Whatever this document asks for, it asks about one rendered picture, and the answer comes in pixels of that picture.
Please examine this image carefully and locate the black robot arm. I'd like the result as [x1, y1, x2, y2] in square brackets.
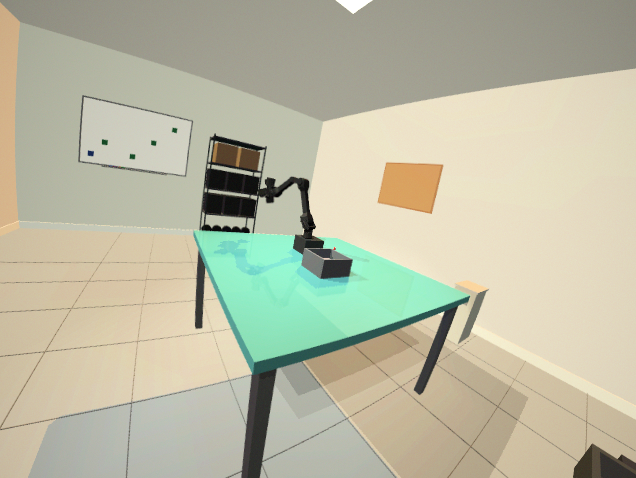
[258, 177, 316, 239]

